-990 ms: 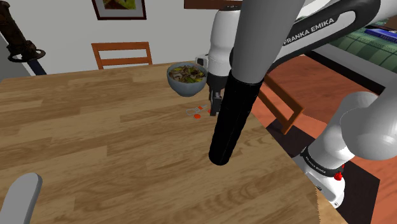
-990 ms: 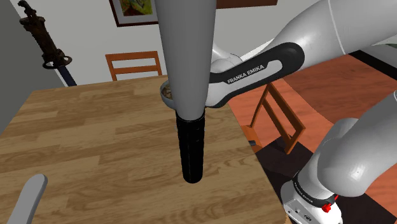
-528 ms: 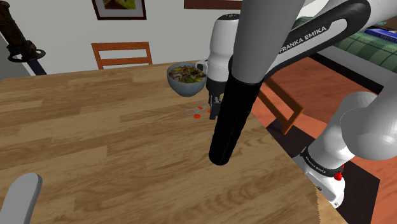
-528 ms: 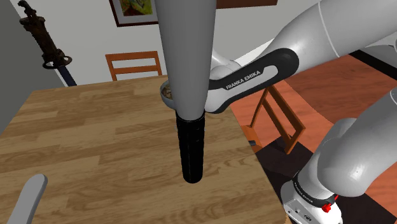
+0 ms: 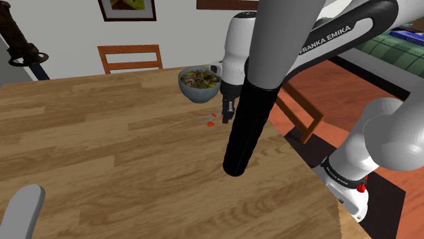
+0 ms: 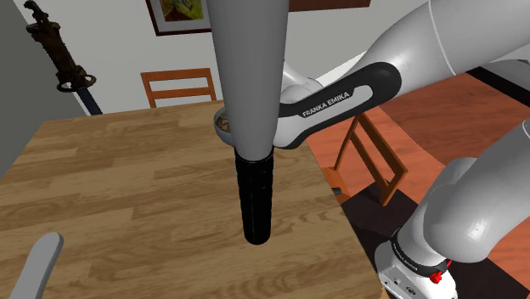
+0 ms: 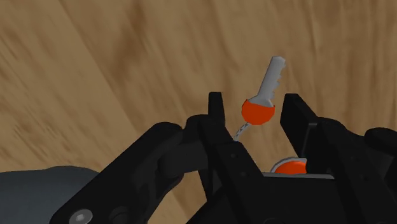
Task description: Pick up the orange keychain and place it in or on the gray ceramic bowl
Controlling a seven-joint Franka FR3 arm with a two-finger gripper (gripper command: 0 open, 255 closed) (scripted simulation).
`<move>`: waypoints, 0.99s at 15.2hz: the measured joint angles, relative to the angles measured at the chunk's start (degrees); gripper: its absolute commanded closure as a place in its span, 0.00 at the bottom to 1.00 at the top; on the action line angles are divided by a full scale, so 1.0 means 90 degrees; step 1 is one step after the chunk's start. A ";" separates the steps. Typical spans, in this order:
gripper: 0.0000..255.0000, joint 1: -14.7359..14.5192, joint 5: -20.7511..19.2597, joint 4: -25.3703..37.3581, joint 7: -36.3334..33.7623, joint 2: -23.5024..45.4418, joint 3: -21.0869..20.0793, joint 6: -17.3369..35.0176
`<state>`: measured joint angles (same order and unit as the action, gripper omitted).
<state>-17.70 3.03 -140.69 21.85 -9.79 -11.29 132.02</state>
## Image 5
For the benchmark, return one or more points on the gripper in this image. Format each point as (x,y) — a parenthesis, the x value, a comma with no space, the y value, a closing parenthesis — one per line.
(228,91)

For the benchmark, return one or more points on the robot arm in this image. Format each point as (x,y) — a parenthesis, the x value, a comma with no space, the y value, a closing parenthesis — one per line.
(281,39)

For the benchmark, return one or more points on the grey-blue bowl of food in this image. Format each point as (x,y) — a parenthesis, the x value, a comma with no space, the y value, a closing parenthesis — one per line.
(199,86)

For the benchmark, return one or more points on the small orange round lid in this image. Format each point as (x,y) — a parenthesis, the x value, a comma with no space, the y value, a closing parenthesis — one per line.
(210,124)

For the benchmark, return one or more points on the orange-brown wooden chair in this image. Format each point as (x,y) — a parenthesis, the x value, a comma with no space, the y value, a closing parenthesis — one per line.
(132,49)
(303,107)

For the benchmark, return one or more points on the wooden table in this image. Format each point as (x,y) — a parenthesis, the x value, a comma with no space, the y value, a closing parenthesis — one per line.
(116,149)

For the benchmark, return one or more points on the green sofa with books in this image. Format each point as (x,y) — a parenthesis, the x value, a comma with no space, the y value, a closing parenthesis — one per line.
(391,54)

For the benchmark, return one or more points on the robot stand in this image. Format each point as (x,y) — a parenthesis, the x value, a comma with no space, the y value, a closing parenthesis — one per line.
(384,211)

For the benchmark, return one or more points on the dark brown sword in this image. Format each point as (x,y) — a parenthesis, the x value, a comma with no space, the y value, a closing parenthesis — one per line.
(18,43)

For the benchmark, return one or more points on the grey chair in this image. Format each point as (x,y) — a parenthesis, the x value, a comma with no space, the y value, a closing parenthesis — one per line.
(21,211)

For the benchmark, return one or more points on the brown framed wall picture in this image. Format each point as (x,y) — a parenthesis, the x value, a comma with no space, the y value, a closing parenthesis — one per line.
(225,5)

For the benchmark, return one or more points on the dark framed wall picture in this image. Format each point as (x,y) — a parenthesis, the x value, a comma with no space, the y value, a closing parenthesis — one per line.
(127,13)

